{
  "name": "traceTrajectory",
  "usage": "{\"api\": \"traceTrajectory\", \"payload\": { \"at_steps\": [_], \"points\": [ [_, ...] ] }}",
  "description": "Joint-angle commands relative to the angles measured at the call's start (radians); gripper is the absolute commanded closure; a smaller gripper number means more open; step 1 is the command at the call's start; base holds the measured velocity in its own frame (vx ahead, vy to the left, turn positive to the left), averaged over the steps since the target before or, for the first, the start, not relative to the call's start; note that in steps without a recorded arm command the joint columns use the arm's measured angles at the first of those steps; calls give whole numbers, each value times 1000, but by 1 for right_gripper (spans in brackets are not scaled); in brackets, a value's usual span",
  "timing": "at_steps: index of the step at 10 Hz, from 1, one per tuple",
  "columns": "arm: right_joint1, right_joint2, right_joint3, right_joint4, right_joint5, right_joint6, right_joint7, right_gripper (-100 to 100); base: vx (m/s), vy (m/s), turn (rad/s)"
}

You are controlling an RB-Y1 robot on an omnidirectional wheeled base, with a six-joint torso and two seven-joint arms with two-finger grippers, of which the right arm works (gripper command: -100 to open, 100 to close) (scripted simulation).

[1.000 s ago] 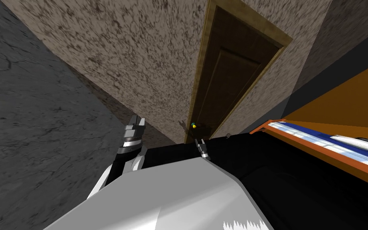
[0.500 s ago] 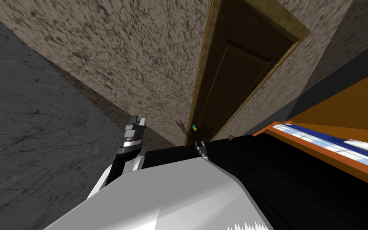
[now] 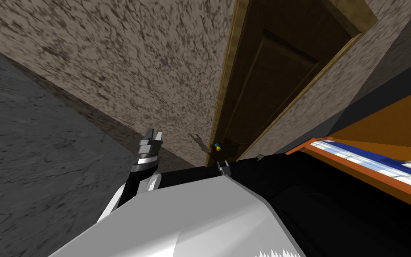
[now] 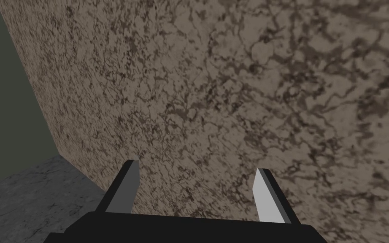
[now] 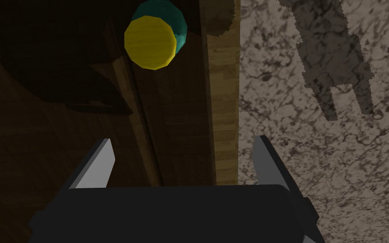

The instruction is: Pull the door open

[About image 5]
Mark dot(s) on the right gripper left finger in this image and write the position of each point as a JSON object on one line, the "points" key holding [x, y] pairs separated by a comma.
{"points": [[95, 167]]}

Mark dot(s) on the yellow and teal door knob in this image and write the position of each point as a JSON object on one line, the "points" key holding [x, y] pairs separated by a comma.
{"points": [[152, 37]]}

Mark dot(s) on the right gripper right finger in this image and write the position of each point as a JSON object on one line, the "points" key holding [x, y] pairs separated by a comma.
{"points": [[268, 163]]}

